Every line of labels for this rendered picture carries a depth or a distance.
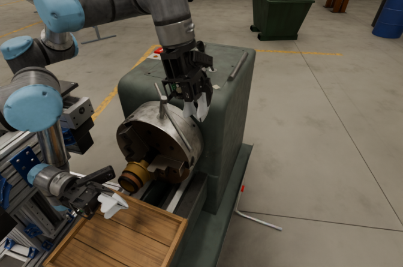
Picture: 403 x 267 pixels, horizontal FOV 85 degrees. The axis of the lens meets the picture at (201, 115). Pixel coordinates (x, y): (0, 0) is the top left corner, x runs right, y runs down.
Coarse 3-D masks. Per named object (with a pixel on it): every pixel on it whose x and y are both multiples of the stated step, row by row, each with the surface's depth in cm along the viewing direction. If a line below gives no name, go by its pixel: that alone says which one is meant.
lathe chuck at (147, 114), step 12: (144, 108) 79; (156, 108) 77; (132, 120) 73; (144, 120) 72; (156, 120) 72; (168, 120) 73; (180, 120) 76; (120, 132) 80; (144, 132) 75; (156, 132) 72; (168, 132) 70; (192, 132) 77; (120, 144) 85; (156, 144) 76; (168, 144) 73; (180, 144) 71; (192, 144) 76; (144, 156) 84; (180, 156) 75; (192, 156) 76; (192, 168) 78; (168, 180) 87; (180, 180) 83
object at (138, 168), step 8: (144, 160) 75; (128, 168) 71; (136, 168) 71; (144, 168) 71; (120, 176) 70; (128, 176) 68; (136, 176) 70; (144, 176) 71; (120, 184) 71; (128, 184) 73; (136, 184) 69; (144, 184) 72; (136, 192) 70
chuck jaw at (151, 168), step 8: (160, 160) 76; (168, 160) 76; (176, 160) 75; (192, 160) 78; (152, 168) 73; (160, 168) 73; (168, 168) 74; (176, 168) 73; (184, 168) 76; (152, 176) 73
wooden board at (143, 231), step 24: (120, 192) 88; (96, 216) 82; (120, 216) 82; (144, 216) 82; (168, 216) 81; (72, 240) 76; (96, 240) 76; (120, 240) 76; (144, 240) 76; (168, 240) 76; (48, 264) 68; (72, 264) 70; (96, 264) 70; (120, 264) 70; (144, 264) 70; (168, 264) 70
